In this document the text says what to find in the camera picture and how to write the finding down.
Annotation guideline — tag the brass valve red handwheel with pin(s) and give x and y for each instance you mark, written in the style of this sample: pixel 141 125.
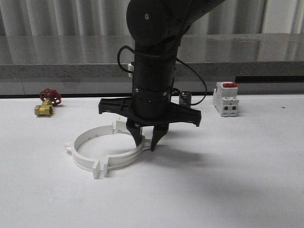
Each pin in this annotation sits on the brass valve red handwheel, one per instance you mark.
pixel 49 98

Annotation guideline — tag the white circuit breaker red switch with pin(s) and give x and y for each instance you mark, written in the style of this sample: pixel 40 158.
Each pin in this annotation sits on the white circuit breaker red switch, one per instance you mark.
pixel 225 99

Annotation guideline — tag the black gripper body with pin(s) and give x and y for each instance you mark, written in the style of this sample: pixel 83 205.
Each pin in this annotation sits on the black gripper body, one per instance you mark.
pixel 150 107

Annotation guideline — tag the grey pleated curtain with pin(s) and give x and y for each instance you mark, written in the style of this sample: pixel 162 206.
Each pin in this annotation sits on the grey pleated curtain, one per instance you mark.
pixel 108 17

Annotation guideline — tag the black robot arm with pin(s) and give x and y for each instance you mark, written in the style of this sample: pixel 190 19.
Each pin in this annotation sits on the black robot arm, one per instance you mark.
pixel 157 27

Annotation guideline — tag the white half pipe clamp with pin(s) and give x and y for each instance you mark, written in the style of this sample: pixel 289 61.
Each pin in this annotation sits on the white half pipe clamp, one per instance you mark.
pixel 125 158
pixel 90 164

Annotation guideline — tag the grey stone counter ledge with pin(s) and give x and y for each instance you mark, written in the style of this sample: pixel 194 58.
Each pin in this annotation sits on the grey stone counter ledge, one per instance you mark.
pixel 87 65

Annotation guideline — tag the black cylindrical capacitor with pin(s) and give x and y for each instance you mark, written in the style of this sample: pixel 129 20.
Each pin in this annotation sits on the black cylindrical capacitor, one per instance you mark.
pixel 185 99

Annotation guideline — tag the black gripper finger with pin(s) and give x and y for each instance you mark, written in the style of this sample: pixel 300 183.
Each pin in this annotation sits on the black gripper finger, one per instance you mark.
pixel 158 132
pixel 135 130

